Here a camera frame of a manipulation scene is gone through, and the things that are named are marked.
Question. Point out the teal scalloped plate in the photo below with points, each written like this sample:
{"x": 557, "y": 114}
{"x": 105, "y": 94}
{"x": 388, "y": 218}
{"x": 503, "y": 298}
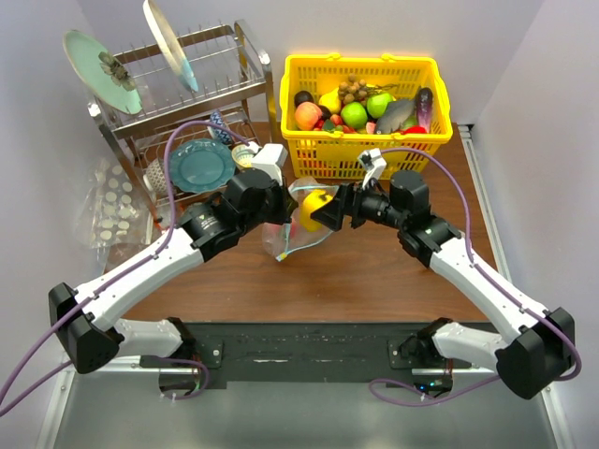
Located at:
{"x": 201, "y": 165}

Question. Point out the red pepper toy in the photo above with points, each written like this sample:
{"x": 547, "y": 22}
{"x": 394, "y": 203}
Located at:
{"x": 414, "y": 130}

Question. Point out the yellow blue patterned bowl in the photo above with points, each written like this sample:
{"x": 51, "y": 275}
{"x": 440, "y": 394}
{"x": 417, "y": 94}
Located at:
{"x": 243, "y": 155}

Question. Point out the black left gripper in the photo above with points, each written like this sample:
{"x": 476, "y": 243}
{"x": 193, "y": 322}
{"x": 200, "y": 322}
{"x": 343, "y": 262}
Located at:
{"x": 287, "y": 205}

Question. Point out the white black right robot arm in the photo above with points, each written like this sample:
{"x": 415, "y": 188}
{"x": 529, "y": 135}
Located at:
{"x": 530, "y": 346}

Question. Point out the polka dot plastic bag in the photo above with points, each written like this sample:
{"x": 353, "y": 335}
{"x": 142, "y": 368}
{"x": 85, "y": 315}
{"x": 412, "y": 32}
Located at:
{"x": 114, "y": 222}

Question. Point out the brown grape bunch toy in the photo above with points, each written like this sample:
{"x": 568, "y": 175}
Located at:
{"x": 353, "y": 90}

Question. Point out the yellow bell pepper toy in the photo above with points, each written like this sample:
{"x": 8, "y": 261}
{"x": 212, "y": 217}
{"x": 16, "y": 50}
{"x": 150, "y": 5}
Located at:
{"x": 314, "y": 201}

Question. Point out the dark avocado toy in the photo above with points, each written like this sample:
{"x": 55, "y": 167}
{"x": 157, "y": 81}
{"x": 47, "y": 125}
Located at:
{"x": 303, "y": 97}

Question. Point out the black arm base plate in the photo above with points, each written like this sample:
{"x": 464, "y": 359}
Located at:
{"x": 353, "y": 353}

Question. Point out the grey fish toy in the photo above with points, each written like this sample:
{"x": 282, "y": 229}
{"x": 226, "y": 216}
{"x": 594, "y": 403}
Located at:
{"x": 396, "y": 113}

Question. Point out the grey patterned bowl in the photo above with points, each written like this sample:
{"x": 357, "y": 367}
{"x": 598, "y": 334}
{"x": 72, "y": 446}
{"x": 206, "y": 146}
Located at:
{"x": 155, "y": 178}

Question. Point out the purple eggplant toy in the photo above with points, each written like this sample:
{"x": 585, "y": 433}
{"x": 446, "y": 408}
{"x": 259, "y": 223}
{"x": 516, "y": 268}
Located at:
{"x": 423, "y": 108}

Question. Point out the clear zip bag blue seal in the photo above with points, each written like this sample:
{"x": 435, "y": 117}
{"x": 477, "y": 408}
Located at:
{"x": 280, "y": 241}

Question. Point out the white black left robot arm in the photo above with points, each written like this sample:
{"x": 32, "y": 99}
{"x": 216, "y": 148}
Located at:
{"x": 89, "y": 320}

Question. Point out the yellow pear toy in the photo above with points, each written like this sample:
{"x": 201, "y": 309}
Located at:
{"x": 331, "y": 101}

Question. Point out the beige blue-edged plate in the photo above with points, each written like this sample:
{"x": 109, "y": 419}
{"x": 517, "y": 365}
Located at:
{"x": 169, "y": 45}

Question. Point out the blue zigzag bowl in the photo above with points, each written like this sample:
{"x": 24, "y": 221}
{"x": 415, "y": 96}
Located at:
{"x": 220, "y": 133}

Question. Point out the green apple toy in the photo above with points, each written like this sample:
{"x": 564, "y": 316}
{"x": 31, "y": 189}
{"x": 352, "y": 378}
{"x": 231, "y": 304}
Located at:
{"x": 377, "y": 104}
{"x": 354, "y": 115}

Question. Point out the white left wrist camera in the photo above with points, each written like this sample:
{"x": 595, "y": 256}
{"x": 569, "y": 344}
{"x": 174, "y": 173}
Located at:
{"x": 271, "y": 159}

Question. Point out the red yellow apple toy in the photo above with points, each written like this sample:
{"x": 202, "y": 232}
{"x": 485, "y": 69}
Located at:
{"x": 307, "y": 115}

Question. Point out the red peach toy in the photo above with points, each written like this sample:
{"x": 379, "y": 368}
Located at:
{"x": 295, "y": 231}

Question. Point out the mint green flower plate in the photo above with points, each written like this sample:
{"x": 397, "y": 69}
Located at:
{"x": 102, "y": 72}

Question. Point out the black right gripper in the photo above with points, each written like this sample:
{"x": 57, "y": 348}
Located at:
{"x": 332, "y": 214}

